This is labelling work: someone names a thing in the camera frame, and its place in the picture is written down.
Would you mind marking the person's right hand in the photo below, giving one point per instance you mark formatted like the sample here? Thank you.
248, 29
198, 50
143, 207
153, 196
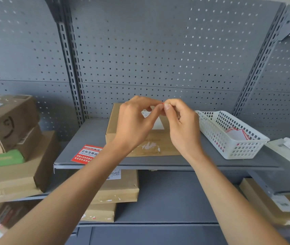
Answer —
185, 135

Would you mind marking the person's left hand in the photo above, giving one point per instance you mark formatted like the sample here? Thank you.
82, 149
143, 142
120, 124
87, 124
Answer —
131, 125

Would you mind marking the person's right thumb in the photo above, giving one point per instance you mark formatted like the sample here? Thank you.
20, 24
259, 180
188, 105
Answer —
171, 113

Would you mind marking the person's left thumb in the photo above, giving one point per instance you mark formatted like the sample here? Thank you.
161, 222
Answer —
154, 115

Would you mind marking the person's left forearm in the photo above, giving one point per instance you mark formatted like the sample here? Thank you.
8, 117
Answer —
66, 196

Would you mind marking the person's right forearm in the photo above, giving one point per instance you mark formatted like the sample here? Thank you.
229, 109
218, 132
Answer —
234, 204

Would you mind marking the flat cardboard box white label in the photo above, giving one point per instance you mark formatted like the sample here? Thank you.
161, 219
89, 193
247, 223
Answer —
155, 146

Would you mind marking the grey perforated back panel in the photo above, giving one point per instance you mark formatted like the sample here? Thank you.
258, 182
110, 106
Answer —
155, 48
285, 94
20, 48

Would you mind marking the grey metal shelf board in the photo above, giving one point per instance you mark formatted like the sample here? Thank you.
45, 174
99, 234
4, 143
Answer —
280, 181
170, 199
88, 135

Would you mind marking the red and white stickers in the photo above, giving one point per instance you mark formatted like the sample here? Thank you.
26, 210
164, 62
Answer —
238, 133

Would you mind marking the white plastic mesh basket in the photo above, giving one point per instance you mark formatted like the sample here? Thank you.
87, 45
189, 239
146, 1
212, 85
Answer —
239, 147

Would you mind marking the red warning label sticker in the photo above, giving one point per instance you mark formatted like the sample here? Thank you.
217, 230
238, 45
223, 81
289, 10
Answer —
85, 155

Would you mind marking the thick brown cardboard box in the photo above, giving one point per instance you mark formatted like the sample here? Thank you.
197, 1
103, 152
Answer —
120, 188

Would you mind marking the grey slotted shelf upright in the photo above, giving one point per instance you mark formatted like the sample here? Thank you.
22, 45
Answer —
258, 61
71, 71

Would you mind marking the thin brown cardboard box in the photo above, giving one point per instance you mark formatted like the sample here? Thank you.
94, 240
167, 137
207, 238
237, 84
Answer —
101, 213

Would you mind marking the white mailing bag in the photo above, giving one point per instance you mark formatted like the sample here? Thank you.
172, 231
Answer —
282, 151

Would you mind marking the cardboard box taped label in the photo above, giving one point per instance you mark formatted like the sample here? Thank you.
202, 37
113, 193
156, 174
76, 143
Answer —
267, 201

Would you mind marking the cardboard box black smile print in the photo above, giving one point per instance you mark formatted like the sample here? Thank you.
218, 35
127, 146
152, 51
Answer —
9, 125

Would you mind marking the large flat cardboard box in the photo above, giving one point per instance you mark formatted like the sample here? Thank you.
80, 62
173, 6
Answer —
20, 176

